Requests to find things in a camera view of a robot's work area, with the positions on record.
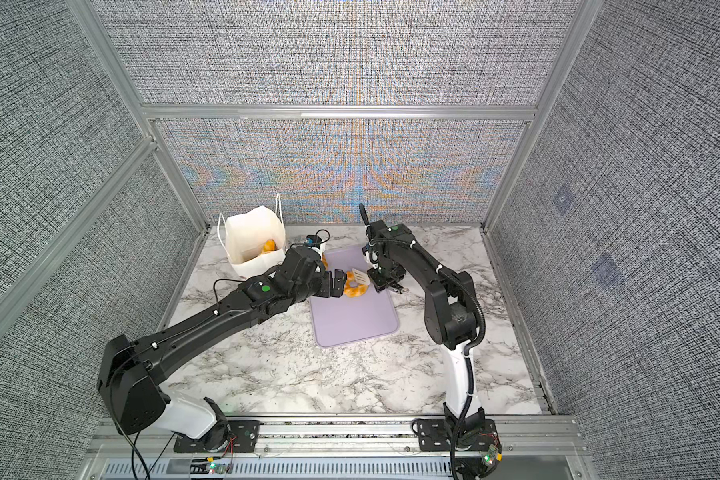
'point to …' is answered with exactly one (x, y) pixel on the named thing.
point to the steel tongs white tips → (360, 277)
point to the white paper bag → (244, 235)
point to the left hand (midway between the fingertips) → (334, 275)
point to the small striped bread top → (269, 246)
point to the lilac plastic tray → (345, 320)
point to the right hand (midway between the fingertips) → (385, 283)
